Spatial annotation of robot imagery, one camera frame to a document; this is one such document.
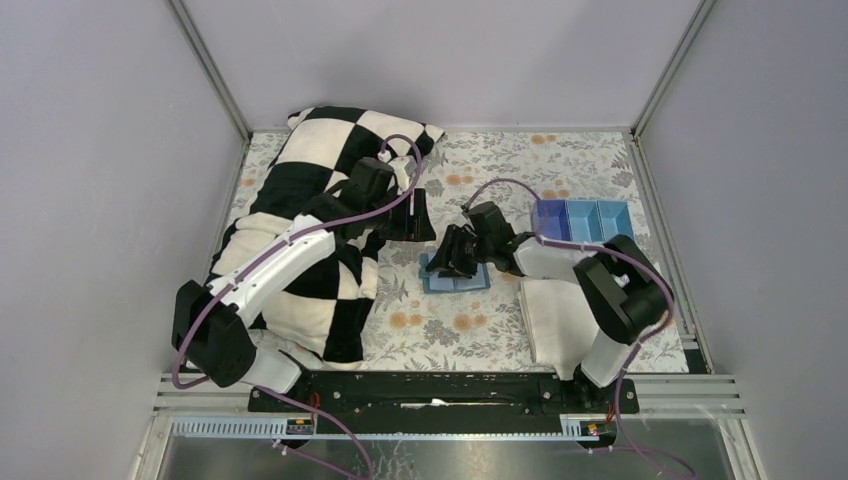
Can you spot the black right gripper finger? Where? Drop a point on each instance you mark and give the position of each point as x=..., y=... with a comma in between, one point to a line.
x=441, y=262
x=466, y=266

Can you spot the aluminium frame rail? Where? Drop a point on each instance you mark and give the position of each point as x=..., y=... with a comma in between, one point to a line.
x=242, y=411

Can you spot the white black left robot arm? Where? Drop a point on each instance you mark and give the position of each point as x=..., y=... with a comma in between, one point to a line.
x=211, y=321

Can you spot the blue three-compartment tray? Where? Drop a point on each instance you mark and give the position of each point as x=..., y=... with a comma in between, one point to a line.
x=582, y=220

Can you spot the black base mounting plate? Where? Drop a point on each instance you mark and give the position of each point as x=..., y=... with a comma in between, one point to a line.
x=459, y=403

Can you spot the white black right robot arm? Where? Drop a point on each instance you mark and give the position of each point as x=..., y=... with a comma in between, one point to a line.
x=625, y=292

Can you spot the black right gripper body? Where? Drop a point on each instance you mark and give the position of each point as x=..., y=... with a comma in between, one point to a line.
x=473, y=244

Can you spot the floral table cloth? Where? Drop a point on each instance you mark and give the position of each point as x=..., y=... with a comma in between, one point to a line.
x=409, y=329

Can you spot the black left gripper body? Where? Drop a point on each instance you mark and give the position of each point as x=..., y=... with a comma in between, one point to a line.
x=403, y=211

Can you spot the white folded towel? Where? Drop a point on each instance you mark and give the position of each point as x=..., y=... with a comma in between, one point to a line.
x=564, y=333

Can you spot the blue card holder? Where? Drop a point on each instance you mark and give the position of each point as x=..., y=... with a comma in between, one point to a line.
x=434, y=284

